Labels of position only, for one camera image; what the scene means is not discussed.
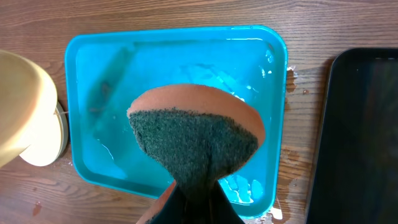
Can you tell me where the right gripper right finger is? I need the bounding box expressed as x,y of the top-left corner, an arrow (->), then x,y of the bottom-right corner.
211,183 -> 244,224

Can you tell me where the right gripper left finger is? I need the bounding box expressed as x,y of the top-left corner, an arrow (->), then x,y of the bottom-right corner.
146,183 -> 187,224

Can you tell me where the grey pink sponge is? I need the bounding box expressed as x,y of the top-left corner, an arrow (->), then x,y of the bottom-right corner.
127,84 -> 266,223

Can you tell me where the yellow-green plate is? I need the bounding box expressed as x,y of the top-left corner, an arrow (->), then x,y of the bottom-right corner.
1,50 -> 57,166
19,102 -> 69,167

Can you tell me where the black rectangular tray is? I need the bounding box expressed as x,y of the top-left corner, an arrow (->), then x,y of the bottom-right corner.
305,48 -> 397,224

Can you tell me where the teal plastic serving tray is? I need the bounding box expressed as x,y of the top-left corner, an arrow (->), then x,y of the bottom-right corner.
65,26 -> 288,219

